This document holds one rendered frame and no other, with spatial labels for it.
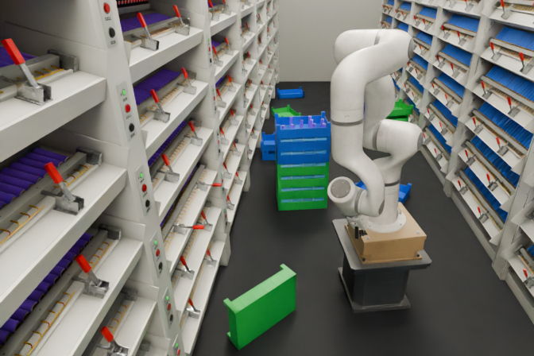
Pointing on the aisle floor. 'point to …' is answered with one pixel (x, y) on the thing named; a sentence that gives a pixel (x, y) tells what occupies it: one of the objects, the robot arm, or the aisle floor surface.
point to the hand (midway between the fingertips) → (364, 220)
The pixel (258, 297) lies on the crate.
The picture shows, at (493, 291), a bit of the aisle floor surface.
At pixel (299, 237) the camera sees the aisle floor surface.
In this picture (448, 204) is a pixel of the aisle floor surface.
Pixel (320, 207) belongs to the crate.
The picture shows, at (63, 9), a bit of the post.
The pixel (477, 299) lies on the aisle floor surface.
